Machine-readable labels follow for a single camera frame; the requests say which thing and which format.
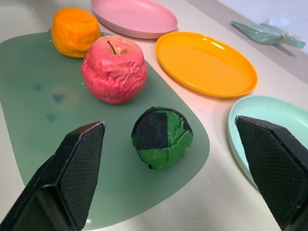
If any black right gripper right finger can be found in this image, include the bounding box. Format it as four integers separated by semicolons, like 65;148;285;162
235;115;308;231

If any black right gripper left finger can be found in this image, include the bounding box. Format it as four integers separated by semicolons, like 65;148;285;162
0;121;106;231

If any light green plate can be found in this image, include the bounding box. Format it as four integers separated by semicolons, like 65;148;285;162
227;95;308;191

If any orange plate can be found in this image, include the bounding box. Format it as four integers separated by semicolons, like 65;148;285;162
155;31;258;98

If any orange fruit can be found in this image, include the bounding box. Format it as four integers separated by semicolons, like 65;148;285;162
51;7;101;59

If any pink plate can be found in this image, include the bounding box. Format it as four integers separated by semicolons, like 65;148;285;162
90;0;179;40

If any green cutting mat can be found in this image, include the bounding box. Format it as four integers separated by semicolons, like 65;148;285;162
0;32;210;231

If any green ball with black tape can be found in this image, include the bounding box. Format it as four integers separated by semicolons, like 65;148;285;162
131;106;194;170

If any red apple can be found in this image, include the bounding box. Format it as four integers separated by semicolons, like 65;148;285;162
80;35;148;105

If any wrapped green plastic packet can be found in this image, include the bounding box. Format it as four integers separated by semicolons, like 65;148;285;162
231;19;306;50

